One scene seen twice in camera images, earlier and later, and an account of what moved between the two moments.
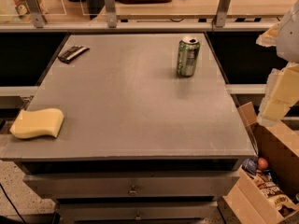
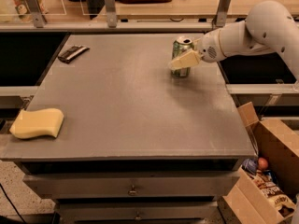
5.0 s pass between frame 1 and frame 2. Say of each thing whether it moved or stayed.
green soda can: moved
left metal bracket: stayed
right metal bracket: stayed
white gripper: moved
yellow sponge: stayed
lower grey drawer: stayed
